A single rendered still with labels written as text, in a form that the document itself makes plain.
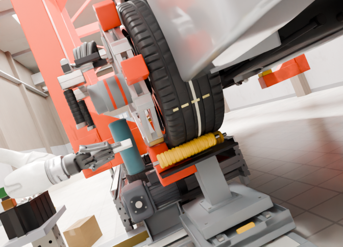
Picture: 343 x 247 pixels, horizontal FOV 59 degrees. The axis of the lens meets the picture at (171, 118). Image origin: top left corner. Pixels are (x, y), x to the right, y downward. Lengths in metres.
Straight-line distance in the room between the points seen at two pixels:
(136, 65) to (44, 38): 0.98
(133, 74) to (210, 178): 0.60
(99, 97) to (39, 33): 0.74
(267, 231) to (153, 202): 0.62
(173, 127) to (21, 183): 0.54
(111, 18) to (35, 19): 0.80
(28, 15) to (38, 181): 1.10
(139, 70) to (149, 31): 0.16
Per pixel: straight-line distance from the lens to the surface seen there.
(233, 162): 1.99
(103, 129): 1.78
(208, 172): 1.34
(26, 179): 1.13
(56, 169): 1.10
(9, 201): 1.36
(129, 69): 1.00
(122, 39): 1.13
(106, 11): 1.20
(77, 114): 1.16
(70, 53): 3.87
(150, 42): 1.06
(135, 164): 1.42
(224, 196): 1.38
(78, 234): 2.47
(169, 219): 1.80
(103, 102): 1.29
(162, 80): 1.04
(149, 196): 1.61
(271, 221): 1.25
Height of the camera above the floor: 0.66
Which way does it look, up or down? level
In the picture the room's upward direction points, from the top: 23 degrees counter-clockwise
